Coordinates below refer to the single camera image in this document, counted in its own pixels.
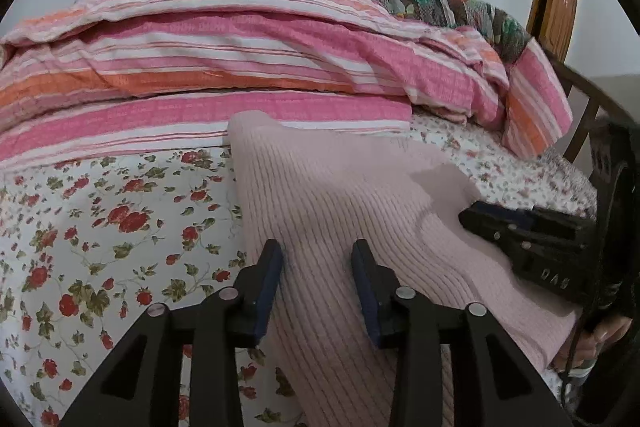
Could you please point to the dark wooden bed frame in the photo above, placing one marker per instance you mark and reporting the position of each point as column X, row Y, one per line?
column 585, row 102

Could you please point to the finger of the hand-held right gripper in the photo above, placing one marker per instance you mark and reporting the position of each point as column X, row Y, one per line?
column 500, row 237
column 545, row 219

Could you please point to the white floral bed sheet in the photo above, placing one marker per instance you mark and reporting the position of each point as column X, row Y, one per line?
column 100, row 232

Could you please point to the pink orange striped quilt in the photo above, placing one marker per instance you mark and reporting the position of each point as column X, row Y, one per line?
column 250, row 57

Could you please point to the pink ribbed knit sweater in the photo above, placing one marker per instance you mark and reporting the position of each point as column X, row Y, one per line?
column 325, row 197

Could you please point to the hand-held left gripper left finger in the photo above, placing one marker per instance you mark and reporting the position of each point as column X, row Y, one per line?
column 270, row 287

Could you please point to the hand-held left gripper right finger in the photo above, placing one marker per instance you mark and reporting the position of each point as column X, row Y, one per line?
column 362, row 292

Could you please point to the person's right hand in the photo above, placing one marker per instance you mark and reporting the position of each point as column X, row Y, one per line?
column 600, row 337

